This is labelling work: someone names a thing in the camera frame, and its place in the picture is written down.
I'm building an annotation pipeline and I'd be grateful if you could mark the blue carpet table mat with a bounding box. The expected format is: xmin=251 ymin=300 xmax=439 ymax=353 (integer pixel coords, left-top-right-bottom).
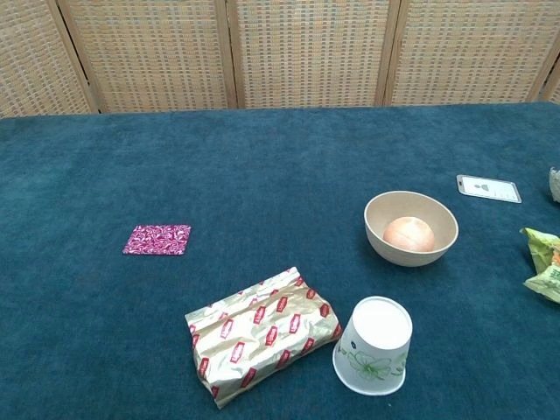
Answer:
xmin=0 ymin=101 xmax=560 ymax=420

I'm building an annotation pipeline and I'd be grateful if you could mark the beige bowl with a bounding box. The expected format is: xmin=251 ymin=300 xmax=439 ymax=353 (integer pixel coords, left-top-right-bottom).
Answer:
xmin=363 ymin=190 xmax=460 ymax=268

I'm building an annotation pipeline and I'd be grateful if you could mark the white floral paper cup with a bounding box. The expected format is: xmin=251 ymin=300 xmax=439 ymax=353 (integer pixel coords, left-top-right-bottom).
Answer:
xmin=332 ymin=296 xmax=414 ymax=397

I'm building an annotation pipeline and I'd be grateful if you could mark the white badge card holder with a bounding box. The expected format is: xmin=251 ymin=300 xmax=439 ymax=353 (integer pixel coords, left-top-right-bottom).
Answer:
xmin=456 ymin=174 xmax=523 ymax=205

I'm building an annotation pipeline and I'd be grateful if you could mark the pale orange round ball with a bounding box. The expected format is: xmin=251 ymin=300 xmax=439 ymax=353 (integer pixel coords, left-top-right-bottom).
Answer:
xmin=382 ymin=216 xmax=436 ymax=253

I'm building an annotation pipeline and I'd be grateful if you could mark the woven bamboo screen panel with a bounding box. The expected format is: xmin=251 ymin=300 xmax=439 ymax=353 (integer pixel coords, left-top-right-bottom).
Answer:
xmin=225 ymin=0 xmax=402 ymax=109
xmin=537 ymin=60 xmax=560 ymax=104
xmin=0 ymin=0 xmax=100 ymax=119
xmin=56 ymin=0 xmax=240 ymax=114
xmin=382 ymin=0 xmax=560 ymax=107

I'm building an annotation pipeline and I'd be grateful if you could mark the green snack bag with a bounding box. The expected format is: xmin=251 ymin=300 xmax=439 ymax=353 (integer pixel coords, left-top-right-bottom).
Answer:
xmin=519 ymin=227 xmax=560 ymax=305

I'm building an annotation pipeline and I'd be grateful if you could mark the gold red-labelled snack bag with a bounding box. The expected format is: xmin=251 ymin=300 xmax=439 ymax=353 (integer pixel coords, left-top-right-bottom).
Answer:
xmin=184 ymin=266 xmax=343 ymax=410

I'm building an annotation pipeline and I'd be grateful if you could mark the pink patterned square packet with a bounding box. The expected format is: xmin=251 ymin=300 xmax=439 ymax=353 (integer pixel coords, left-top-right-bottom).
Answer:
xmin=122 ymin=224 xmax=193 ymax=256

